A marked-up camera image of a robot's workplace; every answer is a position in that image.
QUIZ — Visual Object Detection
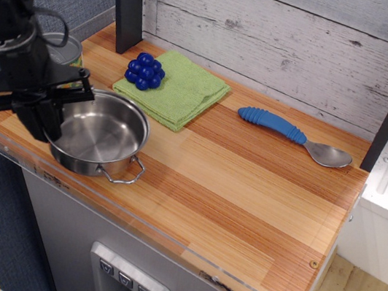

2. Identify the green folded towel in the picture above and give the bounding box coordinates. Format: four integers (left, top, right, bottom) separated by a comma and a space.
112, 50, 230, 131

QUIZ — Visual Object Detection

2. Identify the patterned tin can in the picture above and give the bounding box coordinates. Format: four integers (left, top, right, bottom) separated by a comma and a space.
43, 32, 84, 89

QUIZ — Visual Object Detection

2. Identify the blue toy grape cluster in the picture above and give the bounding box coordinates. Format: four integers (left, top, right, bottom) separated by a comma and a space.
124, 52, 166, 91

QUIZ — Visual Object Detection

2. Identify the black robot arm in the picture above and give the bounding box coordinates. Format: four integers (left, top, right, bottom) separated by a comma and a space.
0, 0, 94, 142

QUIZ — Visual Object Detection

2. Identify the stainless steel pot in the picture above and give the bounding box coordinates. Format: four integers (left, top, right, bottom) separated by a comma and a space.
49, 90, 150, 185

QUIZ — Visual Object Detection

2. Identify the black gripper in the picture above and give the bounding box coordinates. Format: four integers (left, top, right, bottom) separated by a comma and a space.
0, 40, 95, 143

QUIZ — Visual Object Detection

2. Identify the blue handled metal spoon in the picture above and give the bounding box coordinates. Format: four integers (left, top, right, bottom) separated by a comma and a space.
238, 106, 353, 168

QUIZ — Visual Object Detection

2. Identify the dark left shelf post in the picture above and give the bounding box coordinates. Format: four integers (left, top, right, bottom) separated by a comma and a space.
115, 0, 143, 54

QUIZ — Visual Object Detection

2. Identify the toy fridge dispenser panel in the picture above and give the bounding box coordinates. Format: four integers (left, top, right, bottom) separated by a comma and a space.
90, 241, 170, 291

